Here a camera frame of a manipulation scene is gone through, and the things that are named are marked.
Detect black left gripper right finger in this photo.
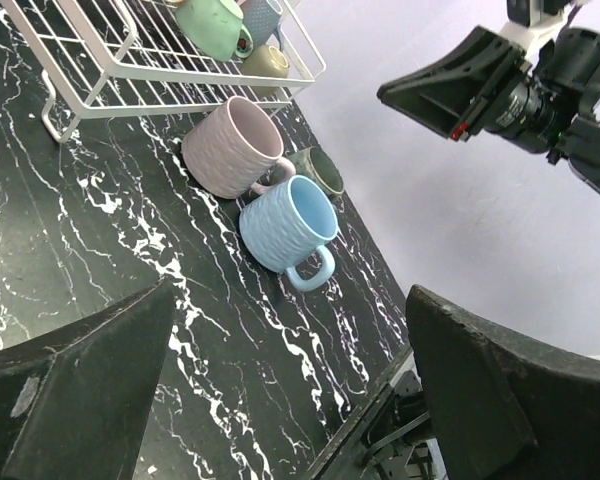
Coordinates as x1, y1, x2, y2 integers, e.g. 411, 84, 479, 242
405, 285, 600, 479

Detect grey-blue printed mug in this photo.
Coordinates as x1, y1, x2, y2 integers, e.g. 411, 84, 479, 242
241, 0, 285, 50

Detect lavender wide mug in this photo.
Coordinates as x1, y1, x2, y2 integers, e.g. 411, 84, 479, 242
181, 96, 296, 199

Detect light blue mug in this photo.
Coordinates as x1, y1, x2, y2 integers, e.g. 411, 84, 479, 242
238, 175, 339, 292

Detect dark grey-green mug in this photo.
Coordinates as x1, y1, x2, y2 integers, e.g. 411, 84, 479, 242
288, 146, 345, 200

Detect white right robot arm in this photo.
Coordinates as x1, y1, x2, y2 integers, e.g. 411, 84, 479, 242
377, 26, 600, 194

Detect teal green cup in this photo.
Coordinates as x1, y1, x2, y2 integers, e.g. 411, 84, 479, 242
174, 0, 254, 62

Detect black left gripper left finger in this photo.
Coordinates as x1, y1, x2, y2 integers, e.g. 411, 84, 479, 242
0, 280, 175, 479

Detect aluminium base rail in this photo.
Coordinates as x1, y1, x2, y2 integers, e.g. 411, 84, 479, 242
304, 346, 440, 479

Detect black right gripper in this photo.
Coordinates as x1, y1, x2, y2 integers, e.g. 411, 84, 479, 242
376, 26, 580, 154

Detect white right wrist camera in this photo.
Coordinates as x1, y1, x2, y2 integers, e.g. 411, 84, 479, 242
498, 0, 589, 60

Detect white wire dish rack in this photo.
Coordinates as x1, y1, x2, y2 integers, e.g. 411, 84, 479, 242
1, 1, 327, 143

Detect olive grey small cup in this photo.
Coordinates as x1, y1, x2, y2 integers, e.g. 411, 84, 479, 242
241, 44, 290, 79

